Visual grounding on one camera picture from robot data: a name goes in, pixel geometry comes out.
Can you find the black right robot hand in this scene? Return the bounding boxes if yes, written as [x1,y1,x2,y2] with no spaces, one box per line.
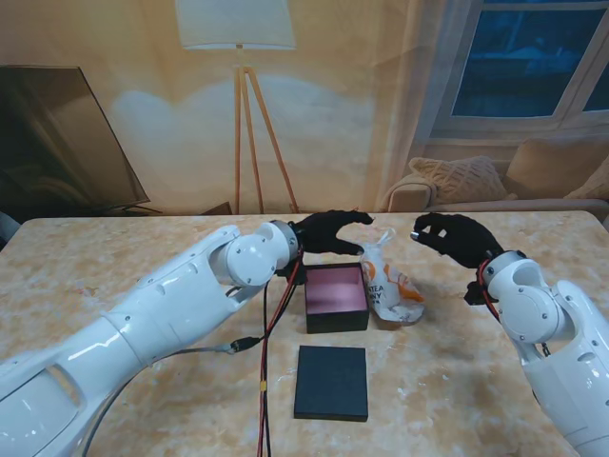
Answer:
[411,212,505,272]

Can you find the grey left arm cable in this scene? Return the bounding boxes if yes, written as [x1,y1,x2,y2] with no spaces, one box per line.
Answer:
[80,335,265,457]

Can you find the beige sofa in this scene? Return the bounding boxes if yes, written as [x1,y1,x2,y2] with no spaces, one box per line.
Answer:
[383,137,609,213]

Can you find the white plastic bag orange logo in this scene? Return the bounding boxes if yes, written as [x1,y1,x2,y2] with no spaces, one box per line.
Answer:
[359,227,426,326]

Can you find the white framed window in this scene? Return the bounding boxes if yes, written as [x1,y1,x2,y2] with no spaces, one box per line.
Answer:
[425,0,609,144]

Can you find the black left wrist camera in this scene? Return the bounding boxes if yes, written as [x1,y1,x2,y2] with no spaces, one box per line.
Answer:
[278,263,308,287]

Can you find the black gift box pink inside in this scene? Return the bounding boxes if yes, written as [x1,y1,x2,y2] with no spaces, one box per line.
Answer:
[304,262,370,334]

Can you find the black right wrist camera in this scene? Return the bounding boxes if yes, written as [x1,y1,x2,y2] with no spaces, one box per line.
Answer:
[464,280,492,307]

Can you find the red black left arm cables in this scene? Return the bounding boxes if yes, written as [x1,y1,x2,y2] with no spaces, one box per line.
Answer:
[256,247,306,457]

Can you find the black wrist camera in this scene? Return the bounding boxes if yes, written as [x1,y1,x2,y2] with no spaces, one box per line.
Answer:
[464,280,492,307]
[278,263,308,287]

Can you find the black gift box lid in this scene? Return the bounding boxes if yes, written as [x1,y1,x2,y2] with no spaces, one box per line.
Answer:
[293,346,370,423]

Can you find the plain tan cushion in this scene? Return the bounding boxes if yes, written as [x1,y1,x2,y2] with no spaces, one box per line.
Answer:
[504,137,609,199]

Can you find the white shade tripod floor lamp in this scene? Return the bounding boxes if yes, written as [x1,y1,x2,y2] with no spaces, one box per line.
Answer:
[174,0,301,214]

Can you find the red black right arm cables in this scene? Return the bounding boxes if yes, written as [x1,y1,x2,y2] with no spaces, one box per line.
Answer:
[475,259,503,321]

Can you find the red black arm cables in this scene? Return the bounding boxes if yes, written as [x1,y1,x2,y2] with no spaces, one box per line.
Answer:
[475,259,503,321]
[256,247,306,457]

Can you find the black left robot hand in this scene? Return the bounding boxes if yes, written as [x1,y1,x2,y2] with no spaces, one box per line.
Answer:
[292,209,375,259]

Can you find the dark flat television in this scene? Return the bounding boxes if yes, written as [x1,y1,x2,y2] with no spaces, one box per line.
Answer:
[0,65,161,215]

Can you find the beige knitted cushion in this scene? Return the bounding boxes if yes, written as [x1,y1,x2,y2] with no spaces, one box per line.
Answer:
[565,166,609,200]
[408,155,509,204]

